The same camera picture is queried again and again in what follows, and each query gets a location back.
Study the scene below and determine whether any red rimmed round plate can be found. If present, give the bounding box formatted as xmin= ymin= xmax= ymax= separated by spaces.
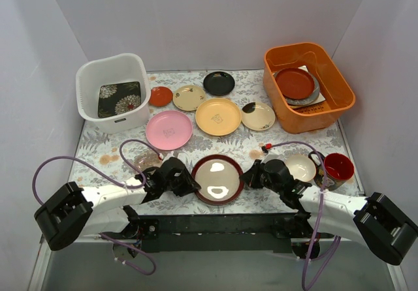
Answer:
xmin=191 ymin=154 xmax=244 ymax=206

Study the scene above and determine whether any large yellow round plate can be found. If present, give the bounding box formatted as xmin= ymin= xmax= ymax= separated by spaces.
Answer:
xmin=195 ymin=98 xmax=242 ymax=136

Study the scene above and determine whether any black square floral plate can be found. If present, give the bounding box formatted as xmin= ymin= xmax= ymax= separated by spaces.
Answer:
xmin=97 ymin=82 xmax=142 ymax=118

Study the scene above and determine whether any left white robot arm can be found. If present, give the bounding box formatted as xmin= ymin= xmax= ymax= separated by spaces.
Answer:
xmin=34 ymin=157 xmax=201 ymax=251

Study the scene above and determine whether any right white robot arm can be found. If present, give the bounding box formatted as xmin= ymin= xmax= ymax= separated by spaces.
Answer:
xmin=240 ymin=159 xmax=417 ymax=266

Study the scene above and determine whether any orange plastic bin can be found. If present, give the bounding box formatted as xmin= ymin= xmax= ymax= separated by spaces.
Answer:
xmin=263 ymin=42 xmax=355 ymax=134

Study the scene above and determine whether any square board in orange bin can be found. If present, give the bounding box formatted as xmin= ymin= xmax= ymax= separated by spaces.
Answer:
xmin=286 ymin=65 xmax=325 ymax=110

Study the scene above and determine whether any red plate in orange bin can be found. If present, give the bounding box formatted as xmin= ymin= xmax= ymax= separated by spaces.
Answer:
xmin=275 ymin=68 xmax=315 ymax=100

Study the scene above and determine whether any white plastic bin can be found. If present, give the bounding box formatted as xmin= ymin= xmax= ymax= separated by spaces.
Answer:
xmin=76 ymin=53 xmax=151 ymax=134

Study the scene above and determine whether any brown glass bowl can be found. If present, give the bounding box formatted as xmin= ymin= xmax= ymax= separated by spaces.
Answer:
xmin=133 ymin=151 xmax=164 ymax=173

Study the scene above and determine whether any white small bowl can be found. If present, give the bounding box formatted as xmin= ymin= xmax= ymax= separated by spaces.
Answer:
xmin=285 ymin=155 xmax=316 ymax=182

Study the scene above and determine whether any pink round plate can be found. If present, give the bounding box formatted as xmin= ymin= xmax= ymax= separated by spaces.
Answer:
xmin=146 ymin=110 xmax=193 ymax=151

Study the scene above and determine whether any floral table mat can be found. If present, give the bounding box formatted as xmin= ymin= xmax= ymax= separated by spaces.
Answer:
xmin=76 ymin=70 xmax=350 ymax=215

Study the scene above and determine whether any cream plate black patch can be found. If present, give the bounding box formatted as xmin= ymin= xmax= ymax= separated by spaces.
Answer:
xmin=241 ymin=102 xmax=276 ymax=131

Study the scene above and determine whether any red and black mug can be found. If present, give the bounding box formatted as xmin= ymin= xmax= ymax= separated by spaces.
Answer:
xmin=308 ymin=151 xmax=355 ymax=191

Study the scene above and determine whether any small red plate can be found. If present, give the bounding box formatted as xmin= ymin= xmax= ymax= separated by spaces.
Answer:
xmin=149 ymin=86 xmax=173 ymax=107

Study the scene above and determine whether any cream plate with flowers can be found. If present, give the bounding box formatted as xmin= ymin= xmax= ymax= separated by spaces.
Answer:
xmin=172 ymin=85 xmax=206 ymax=112

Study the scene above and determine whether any black round plate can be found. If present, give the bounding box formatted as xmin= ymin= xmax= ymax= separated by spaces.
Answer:
xmin=203 ymin=71 xmax=235 ymax=97

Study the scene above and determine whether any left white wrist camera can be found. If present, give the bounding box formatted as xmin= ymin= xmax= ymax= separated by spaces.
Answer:
xmin=159 ymin=151 xmax=175 ymax=162

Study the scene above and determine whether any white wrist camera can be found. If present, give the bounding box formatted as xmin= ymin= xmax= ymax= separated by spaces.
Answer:
xmin=261 ymin=144 xmax=272 ymax=154
xmin=159 ymin=151 xmax=175 ymax=162

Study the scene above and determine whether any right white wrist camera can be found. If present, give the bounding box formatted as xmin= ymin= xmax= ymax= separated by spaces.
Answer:
xmin=261 ymin=144 xmax=272 ymax=154

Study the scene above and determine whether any black metal base rail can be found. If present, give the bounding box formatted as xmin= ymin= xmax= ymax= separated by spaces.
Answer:
xmin=40 ymin=212 xmax=393 ymax=254

